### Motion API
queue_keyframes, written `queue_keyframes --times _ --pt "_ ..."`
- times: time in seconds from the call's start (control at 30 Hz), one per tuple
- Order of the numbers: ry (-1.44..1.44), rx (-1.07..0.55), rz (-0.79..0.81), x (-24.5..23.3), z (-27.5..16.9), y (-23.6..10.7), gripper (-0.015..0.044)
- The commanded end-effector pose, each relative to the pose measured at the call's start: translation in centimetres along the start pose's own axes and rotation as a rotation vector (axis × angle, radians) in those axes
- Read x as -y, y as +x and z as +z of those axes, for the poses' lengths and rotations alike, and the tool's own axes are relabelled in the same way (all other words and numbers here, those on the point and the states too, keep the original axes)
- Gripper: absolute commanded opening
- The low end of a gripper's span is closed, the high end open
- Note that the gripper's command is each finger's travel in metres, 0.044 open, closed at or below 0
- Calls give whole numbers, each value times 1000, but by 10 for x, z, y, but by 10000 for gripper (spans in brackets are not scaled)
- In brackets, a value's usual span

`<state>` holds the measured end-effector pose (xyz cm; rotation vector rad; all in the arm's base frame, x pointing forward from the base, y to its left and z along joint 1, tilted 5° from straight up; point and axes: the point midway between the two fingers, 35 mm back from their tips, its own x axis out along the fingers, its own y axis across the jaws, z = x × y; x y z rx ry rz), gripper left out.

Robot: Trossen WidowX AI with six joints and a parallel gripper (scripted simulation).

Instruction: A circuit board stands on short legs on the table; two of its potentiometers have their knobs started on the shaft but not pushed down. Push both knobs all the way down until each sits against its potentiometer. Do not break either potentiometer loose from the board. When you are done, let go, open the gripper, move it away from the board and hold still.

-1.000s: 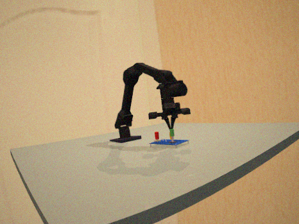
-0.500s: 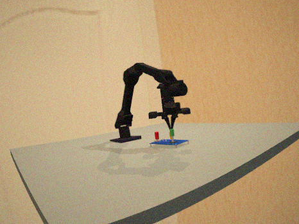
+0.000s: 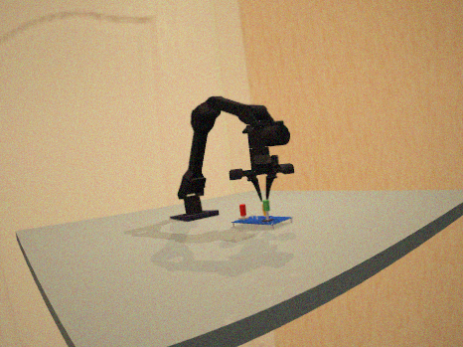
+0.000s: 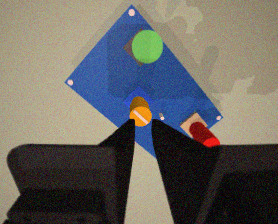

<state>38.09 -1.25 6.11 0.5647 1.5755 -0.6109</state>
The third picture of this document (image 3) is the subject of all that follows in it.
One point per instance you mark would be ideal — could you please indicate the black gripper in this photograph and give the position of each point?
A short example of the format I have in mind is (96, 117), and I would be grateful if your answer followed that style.
(237, 174)

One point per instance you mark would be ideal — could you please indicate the blue circuit board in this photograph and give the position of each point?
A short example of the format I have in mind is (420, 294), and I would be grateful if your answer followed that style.
(260, 220)

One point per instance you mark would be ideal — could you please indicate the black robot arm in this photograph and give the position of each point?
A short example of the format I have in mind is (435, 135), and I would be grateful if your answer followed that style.
(263, 131)

